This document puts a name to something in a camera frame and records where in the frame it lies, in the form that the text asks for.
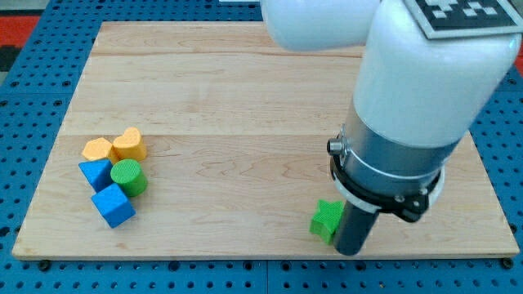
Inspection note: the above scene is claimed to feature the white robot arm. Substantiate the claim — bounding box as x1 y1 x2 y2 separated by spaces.
261 0 522 225

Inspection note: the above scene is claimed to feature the wooden board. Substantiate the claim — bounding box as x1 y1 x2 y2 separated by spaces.
11 20 521 261

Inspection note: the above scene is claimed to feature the green star block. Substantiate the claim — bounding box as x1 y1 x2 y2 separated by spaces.
309 199 344 245

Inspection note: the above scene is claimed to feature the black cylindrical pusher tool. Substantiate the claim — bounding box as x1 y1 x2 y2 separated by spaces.
333 202 378 256

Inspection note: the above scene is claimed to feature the yellow heart block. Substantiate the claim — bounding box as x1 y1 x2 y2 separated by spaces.
113 127 147 161

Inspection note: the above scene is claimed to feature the green cylinder block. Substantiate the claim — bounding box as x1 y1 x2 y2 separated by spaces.
110 158 148 198

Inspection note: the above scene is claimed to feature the blue cube block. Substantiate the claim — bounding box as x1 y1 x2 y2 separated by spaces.
91 184 136 229

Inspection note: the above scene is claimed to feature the yellow hexagon block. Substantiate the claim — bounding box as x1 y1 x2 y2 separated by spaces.
82 137 119 164

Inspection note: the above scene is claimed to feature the blue triangle block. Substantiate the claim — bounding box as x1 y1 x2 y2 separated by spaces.
78 159 113 193

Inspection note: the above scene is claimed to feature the black white fiducial marker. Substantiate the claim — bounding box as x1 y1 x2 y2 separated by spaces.
404 0 522 39

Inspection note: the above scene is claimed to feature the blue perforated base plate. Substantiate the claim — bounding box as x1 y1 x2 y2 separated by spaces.
1 0 522 293

